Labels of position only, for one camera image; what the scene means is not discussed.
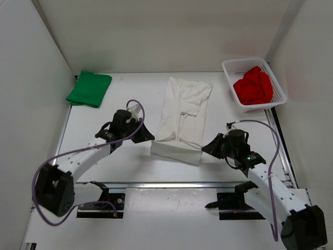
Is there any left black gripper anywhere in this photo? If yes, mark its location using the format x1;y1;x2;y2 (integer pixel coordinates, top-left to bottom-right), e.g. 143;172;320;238
121;118;154;143

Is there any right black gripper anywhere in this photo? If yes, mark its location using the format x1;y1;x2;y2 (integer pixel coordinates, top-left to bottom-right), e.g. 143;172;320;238
202;134;237;160

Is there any white t shirt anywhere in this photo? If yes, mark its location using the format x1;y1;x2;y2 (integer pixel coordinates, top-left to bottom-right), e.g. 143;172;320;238
150;77;213;165

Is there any green t shirt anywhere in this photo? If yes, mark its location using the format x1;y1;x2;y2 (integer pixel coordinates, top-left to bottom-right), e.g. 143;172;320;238
66;71;112;108

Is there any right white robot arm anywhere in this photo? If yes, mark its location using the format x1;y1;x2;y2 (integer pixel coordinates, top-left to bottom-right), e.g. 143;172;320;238
201;129;328;249

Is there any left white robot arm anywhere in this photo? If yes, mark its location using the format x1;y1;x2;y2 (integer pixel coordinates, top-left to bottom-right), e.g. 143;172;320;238
32;105;155;217

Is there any red cloth in basket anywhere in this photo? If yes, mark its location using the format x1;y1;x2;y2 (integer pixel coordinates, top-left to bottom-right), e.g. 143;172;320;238
233;66;274;105

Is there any white plastic basket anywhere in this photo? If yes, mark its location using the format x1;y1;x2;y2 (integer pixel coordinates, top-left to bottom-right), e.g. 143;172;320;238
222;57;287;113

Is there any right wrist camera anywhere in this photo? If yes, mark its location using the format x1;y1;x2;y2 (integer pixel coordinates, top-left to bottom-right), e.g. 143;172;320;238
226;121;237;131

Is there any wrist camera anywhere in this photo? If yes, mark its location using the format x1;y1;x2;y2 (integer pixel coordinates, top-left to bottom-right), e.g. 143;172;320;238
126;104;142;120
226;121;237;131

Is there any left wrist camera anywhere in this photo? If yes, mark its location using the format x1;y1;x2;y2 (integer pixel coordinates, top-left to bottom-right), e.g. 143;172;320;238
126;104;142;120

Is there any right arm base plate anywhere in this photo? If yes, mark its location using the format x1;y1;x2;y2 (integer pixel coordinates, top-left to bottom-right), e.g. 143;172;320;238
217;193;265;220

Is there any aluminium front rail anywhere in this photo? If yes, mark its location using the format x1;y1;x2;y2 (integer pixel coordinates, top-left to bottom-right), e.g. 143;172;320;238
75;182;240;190

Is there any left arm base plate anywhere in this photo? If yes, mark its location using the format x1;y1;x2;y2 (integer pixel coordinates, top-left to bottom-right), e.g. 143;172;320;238
76;189;125;219

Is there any aluminium left rail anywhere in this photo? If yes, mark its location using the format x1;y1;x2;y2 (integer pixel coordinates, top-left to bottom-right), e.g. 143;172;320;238
50;105;72;157

